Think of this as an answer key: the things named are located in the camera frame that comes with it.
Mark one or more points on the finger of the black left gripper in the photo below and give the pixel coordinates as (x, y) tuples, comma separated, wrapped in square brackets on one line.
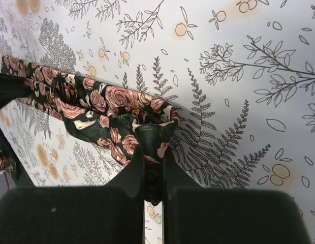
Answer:
[(12, 87)]

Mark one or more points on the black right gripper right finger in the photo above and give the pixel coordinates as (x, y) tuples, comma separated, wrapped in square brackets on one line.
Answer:
[(194, 214)]

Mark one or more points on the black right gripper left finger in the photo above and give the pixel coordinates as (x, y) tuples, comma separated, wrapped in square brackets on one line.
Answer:
[(112, 213)]

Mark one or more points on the pink rose floral tie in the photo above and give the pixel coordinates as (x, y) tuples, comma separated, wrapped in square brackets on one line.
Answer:
[(111, 117)]

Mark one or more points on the floral patterned table mat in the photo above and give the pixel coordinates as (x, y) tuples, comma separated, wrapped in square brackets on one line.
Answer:
[(240, 73)]

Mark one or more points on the aluminium frame rail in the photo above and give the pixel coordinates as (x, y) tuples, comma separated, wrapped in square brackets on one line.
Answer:
[(11, 167)]

